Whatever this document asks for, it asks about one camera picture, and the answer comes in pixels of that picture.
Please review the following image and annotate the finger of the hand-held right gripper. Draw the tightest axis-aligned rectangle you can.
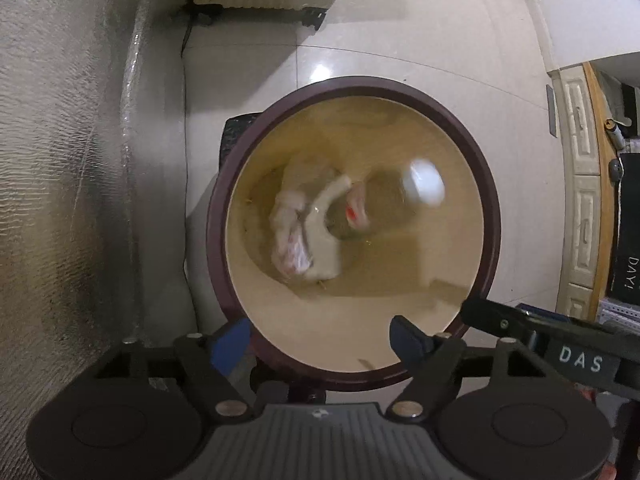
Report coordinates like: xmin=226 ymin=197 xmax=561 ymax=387
xmin=459 ymin=297 xmax=543 ymax=342

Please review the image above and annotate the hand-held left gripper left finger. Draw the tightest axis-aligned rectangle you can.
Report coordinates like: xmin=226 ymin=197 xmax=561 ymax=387
xmin=93 ymin=317 xmax=257 ymax=424

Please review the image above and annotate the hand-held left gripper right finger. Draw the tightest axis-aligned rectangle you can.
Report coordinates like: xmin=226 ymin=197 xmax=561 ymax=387
xmin=387 ymin=315 xmax=549 ymax=424

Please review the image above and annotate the round brown-rimmed trash bin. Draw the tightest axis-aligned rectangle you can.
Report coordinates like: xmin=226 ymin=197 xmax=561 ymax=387
xmin=206 ymin=76 xmax=502 ymax=390

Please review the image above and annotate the white round cap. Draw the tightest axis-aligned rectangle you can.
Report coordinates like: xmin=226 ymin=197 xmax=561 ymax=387
xmin=402 ymin=158 xmax=446 ymax=208

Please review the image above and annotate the black box with white print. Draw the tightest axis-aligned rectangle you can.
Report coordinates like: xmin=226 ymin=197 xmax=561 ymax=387
xmin=606 ymin=152 xmax=640 ymax=307

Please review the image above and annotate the crumpled pinkish white tissue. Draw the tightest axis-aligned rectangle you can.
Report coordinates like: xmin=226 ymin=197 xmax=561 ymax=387
xmin=269 ymin=160 xmax=321 ymax=282

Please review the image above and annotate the bent white paper strip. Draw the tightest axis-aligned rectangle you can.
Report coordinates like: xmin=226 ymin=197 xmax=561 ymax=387
xmin=299 ymin=174 xmax=354 ymax=282

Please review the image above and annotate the red and white wrapper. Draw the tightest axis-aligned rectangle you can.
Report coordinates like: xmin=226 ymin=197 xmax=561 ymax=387
xmin=344 ymin=182 xmax=374 ymax=232

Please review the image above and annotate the cream carved cabinet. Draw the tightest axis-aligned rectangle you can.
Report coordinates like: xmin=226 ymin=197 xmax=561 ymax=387
xmin=549 ymin=62 xmax=621 ymax=322

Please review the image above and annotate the silver foil panel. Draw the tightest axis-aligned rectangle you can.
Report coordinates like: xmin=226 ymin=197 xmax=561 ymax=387
xmin=0 ymin=0 xmax=153 ymax=391

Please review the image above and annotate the grey cabinet handle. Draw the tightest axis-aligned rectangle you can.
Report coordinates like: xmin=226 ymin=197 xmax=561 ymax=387
xmin=545 ymin=84 xmax=557 ymax=137

